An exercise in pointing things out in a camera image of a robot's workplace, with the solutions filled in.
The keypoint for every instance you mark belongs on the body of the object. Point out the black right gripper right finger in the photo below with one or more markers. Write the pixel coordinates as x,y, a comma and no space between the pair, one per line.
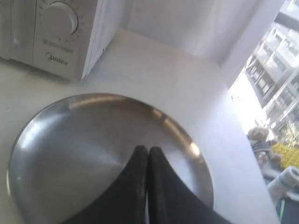
169,199

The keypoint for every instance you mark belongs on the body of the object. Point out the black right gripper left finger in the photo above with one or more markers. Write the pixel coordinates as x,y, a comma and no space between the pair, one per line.
123,202

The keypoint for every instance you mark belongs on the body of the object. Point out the white microwave door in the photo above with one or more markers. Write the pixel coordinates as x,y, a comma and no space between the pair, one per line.
17,29

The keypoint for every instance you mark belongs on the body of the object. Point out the white Midea microwave oven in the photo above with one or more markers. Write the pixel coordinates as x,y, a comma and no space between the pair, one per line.
63,37

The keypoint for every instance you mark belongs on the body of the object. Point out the round stainless steel plate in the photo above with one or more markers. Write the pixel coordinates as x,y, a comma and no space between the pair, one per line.
72,150

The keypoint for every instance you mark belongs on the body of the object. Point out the stuffed toy bear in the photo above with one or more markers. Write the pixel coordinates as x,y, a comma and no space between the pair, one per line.
261,146

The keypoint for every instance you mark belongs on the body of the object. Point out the white lower timer knob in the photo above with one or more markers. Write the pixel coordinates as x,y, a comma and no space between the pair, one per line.
59,19

